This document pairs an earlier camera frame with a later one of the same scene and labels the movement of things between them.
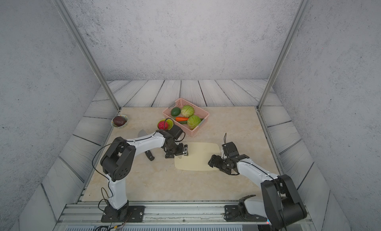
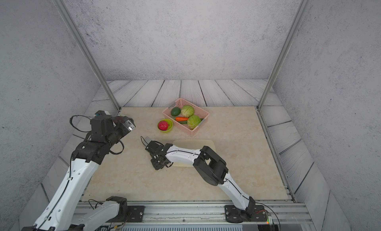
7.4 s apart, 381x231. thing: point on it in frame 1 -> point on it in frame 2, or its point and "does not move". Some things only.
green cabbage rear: (187, 111) does not move
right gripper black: (217, 163) -> (154, 165)
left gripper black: (170, 154) -> (119, 124)
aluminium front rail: (159, 212) does not move
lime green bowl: (170, 122) does not move
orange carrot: (181, 119) does not move
